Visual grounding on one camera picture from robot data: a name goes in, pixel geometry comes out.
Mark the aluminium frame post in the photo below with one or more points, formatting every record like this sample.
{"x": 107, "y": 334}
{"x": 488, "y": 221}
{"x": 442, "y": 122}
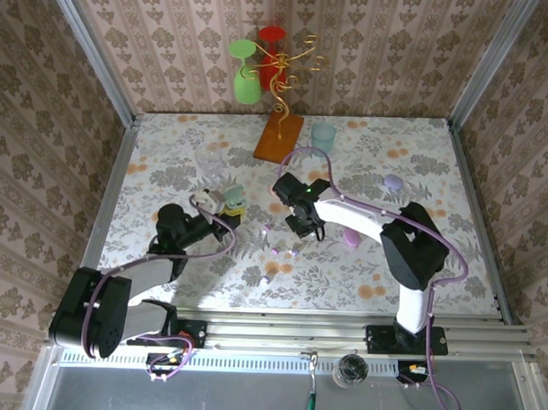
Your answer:
{"x": 94, "y": 55}
{"x": 495, "y": 64}

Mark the grey metal shelf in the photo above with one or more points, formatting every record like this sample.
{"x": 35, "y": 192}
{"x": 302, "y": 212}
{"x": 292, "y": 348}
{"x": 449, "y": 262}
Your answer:
{"x": 204, "y": 396}

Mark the clear glass jar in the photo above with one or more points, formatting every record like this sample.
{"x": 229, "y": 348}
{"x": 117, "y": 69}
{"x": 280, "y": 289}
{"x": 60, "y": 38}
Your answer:
{"x": 351, "y": 372}

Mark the clear glass cup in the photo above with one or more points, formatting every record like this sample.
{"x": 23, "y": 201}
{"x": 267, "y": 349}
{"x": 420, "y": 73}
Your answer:
{"x": 208, "y": 162}

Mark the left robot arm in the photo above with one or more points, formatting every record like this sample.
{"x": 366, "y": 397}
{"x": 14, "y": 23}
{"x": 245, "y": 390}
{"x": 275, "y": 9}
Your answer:
{"x": 90, "y": 315}

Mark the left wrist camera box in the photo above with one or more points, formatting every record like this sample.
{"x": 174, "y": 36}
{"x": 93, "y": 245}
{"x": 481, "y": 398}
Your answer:
{"x": 211, "y": 200}

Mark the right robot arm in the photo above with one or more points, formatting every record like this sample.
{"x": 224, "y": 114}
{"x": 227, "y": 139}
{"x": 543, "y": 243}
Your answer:
{"x": 412, "y": 250}

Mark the green wine glass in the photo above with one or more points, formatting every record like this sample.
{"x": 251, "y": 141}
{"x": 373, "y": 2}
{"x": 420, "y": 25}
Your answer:
{"x": 246, "y": 89}

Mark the aluminium side rail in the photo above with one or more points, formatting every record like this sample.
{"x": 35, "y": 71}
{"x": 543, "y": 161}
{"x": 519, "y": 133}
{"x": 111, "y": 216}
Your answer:
{"x": 118, "y": 163}
{"x": 464, "y": 175}

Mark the magenta purple earbud case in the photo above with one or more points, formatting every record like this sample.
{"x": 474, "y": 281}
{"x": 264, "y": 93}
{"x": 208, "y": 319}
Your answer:
{"x": 350, "y": 238}

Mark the wide aluminium base rail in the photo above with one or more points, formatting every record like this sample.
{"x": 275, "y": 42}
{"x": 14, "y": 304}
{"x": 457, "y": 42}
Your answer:
{"x": 274, "y": 331}

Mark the mint green earbud case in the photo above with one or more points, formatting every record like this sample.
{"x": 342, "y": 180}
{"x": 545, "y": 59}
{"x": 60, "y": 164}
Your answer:
{"x": 234, "y": 193}

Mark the floral patterned table cover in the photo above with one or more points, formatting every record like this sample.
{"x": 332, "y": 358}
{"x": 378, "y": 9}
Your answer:
{"x": 344, "y": 270}

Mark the teal plastic cup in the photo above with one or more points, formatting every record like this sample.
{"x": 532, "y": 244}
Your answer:
{"x": 322, "y": 141}

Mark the gold cup tree stand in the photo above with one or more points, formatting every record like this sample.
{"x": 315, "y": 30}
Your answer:
{"x": 278, "y": 140}

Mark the red wine glass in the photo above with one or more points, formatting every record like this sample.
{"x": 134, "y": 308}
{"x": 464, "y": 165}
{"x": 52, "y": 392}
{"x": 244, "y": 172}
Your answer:
{"x": 271, "y": 34}

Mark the pale lavender earbud case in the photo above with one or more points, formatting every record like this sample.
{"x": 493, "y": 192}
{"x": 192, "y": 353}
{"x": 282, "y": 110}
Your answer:
{"x": 393, "y": 182}

